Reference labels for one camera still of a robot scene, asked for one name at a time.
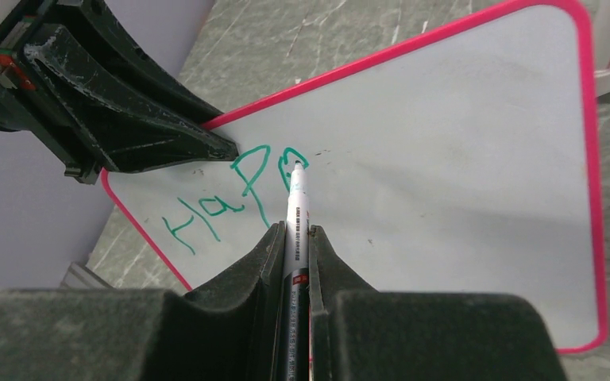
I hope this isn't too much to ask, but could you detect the aluminium extrusion rail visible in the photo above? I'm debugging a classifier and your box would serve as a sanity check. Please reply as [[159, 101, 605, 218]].
[[60, 262, 112, 289]]

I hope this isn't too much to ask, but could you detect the pink framed whiteboard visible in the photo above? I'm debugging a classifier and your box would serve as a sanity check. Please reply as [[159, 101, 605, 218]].
[[101, 1, 608, 353]]

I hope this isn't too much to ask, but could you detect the white green marker pen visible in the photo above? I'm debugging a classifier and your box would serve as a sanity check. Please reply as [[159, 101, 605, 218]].
[[276, 160, 310, 380]]

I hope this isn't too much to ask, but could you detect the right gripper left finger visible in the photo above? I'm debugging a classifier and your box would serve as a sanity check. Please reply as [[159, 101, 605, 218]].
[[0, 223, 285, 380]]

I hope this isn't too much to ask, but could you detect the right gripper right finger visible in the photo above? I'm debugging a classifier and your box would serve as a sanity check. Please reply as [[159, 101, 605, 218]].
[[309, 225, 567, 380]]

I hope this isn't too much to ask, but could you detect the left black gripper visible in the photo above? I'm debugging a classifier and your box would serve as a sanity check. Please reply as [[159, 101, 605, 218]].
[[0, 1, 238, 184]]

